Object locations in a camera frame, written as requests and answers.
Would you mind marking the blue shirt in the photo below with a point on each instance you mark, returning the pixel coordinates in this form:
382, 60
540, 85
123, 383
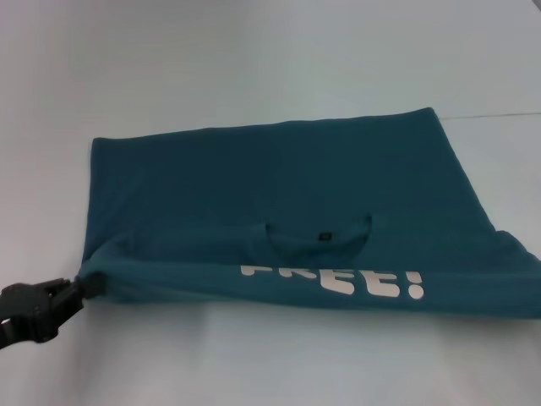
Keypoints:
274, 190

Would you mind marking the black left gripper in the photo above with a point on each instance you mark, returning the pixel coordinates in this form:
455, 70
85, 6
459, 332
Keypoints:
25, 308

